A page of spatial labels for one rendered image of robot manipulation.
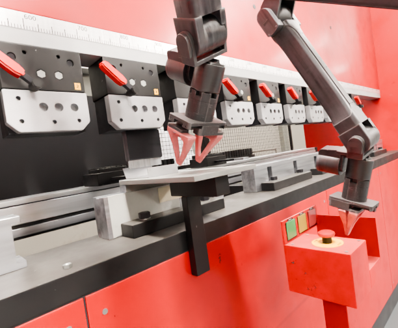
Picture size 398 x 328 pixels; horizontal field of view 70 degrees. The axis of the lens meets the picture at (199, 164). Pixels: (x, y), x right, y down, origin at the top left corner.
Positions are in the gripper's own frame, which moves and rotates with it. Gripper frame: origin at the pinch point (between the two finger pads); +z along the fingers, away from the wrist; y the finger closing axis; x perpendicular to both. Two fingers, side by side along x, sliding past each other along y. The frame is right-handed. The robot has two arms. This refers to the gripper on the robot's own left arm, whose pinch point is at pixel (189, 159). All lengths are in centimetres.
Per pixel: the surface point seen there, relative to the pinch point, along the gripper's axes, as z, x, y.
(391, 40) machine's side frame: -57, -38, -215
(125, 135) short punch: 1.8, -19.5, 4.0
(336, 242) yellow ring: 13.6, 25.8, -29.3
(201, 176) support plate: -1.7, 9.7, 5.8
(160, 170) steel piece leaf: 5.6, -7.0, 1.5
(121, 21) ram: -23.3, -29.7, 2.8
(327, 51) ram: -35, -37, -122
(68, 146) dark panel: 23, -66, 0
